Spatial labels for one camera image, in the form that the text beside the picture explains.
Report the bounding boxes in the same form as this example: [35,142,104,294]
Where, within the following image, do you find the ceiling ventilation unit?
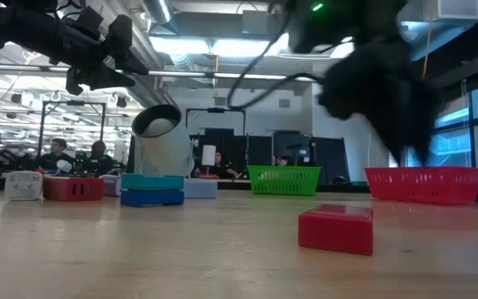
[398,0,478,24]

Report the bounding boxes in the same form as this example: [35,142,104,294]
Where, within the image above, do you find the black robot rig frame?
[184,106,248,138]
[37,99,108,161]

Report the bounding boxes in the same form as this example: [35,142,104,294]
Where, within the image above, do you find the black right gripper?
[316,39,447,167]

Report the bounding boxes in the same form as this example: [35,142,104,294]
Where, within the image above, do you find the teal and blue box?
[119,173,186,208]

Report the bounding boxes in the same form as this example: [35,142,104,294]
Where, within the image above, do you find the ceiling light strip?
[0,61,319,82]

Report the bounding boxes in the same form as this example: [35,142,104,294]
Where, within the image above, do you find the red plastic basket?
[363,165,478,207]

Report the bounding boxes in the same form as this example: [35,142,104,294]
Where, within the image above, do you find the plain red box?
[297,203,375,257]

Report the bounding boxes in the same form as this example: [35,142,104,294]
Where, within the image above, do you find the white cylindrical lamp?
[201,144,217,178]

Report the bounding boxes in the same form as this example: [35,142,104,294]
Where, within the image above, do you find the lavender box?
[183,178,219,200]

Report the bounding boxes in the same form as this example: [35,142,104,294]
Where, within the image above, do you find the white cylindrical pen holder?
[130,103,197,178]

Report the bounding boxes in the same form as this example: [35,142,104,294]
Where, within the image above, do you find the silver ceiling duct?
[139,0,173,25]

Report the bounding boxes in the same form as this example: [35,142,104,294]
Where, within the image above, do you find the red box with slots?
[42,175,105,203]

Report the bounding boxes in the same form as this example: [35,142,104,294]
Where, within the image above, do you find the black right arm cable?
[226,24,321,111]

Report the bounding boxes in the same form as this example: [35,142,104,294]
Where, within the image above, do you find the hanging yellow cable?
[421,22,433,80]

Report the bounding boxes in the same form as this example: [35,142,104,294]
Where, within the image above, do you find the black partition screens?
[188,127,350,184]

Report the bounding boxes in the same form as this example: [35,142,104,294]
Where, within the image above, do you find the green and white box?
[3,170,44,202]

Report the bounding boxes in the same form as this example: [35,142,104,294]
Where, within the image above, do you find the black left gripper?
[54,6,149,96]

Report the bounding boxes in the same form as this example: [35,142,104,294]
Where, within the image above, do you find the glass window wall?
[400,78,478,184]

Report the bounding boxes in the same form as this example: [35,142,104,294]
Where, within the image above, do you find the green plastic basket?
[246,164,323,197]

